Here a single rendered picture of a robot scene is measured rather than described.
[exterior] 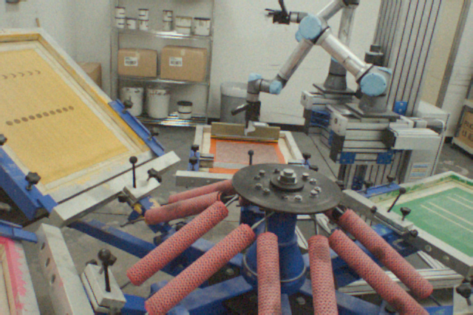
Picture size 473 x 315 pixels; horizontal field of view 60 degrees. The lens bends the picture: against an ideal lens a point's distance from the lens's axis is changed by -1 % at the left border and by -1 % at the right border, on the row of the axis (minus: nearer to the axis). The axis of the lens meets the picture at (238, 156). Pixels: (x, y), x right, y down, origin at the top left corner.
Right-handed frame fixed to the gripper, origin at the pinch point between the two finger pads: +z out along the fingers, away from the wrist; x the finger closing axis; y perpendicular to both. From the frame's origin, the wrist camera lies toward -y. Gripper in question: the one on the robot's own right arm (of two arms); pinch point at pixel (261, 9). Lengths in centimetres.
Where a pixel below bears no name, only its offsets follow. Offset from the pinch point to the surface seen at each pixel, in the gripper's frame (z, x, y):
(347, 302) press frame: -70, -197, 39
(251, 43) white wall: 59, 246, 86
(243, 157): -16, -95, 60
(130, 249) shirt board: 3, -184, 53
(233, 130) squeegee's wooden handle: -4, -71, 57
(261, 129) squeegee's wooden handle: -19, -66, 55
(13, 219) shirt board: 46, -189, 47
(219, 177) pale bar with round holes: -16, -140, 45
